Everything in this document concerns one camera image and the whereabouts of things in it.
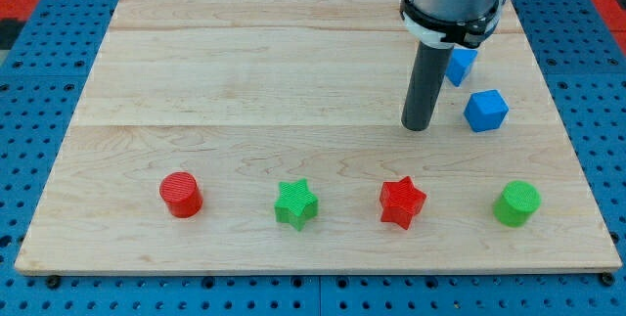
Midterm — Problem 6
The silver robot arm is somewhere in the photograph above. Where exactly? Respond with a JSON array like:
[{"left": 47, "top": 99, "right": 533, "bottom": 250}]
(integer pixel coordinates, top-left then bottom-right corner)
[{"left": 400, "top": 0, "right": 506, "bottom": 49}]

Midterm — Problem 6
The blue cube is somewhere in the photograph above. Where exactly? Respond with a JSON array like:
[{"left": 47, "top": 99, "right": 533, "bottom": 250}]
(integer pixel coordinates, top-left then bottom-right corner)
[{"left": 464, "top": 89, "right": 509, "bottom": 132}]

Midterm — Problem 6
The green star block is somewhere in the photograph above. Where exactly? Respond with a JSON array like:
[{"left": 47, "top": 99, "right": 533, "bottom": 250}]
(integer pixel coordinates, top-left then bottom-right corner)
[{"left": 274, "top": 178, "right": 319, "bottom": 231}]

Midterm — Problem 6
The light wooden board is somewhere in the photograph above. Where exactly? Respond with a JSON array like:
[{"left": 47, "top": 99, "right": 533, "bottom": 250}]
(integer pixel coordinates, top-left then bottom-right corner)
[{"left": 15, "top": 0, "right": 622, "bottom": 276}]

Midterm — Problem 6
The red star block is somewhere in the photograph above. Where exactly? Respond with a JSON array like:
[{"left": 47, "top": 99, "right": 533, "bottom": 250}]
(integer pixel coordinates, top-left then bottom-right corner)
[{"left": 379, "top": 176, "right": 427, "bottom": 230}]

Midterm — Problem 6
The dark grey cylindrical pointer rod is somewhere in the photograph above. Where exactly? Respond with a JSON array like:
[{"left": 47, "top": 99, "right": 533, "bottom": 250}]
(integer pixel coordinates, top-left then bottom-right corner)
[{"left": 401, "top": 42, "right": 453, "bottom": 131}]

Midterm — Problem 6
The red cylinder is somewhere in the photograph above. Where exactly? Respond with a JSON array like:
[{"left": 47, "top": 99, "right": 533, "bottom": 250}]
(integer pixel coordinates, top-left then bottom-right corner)
[{"left": 159, "top": 171, "right": 203, "bottom": 218}]

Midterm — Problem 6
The blue block behind rod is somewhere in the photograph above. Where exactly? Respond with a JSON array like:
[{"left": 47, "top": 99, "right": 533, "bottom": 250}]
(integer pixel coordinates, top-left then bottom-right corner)
[{"left": 445, "top": 48, "right": 478, "bottom": 87}]

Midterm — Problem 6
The green cylinder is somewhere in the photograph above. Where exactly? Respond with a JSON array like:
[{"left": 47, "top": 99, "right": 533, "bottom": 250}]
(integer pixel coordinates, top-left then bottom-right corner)
[{"left": 493, "top": 180, "right": 542, "bottom": 228}]

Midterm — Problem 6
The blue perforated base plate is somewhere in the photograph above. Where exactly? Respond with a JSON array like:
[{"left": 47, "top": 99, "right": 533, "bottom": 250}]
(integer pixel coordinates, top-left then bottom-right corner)
[{"left": 1, "top": 0, "right": 625, "bottom": 315}]

